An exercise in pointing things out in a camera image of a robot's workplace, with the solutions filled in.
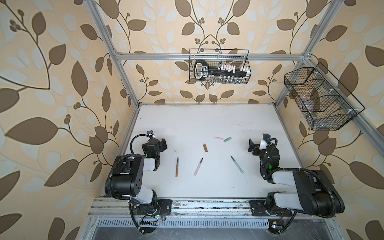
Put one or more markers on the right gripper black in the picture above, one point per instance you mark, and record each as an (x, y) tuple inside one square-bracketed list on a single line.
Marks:
[(255, 147)]

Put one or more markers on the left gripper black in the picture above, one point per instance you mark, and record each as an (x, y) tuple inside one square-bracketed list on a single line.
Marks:
[(162, 144)]

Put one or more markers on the brown fountain pen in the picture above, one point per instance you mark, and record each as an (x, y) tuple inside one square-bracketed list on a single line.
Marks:
[(177, 168)]

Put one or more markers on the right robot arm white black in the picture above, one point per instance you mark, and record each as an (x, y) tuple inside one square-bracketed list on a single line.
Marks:
[(314, 193)]

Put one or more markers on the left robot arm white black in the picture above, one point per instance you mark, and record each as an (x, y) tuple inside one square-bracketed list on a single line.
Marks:
[(126, 178)]

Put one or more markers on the pink fountain pen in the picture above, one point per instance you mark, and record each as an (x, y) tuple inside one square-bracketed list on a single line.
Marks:
[(198, 167)]

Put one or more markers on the black socket holder tool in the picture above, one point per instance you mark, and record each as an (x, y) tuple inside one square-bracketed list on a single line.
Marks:
[(203, 70)]

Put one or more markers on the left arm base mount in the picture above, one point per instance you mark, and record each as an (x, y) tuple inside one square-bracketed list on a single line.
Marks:
[(162, 207)]

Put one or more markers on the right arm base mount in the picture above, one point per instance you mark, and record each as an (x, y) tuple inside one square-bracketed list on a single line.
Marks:
[(261, 208)]

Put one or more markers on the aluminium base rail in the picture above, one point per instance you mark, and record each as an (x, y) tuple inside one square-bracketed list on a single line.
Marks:
[(188, 213)]

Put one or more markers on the side wire basket black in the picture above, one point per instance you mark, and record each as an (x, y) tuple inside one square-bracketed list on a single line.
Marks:
[(325, 102)]

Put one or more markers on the rear wire basket black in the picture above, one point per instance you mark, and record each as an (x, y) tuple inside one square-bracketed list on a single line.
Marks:
[(214, 57)]

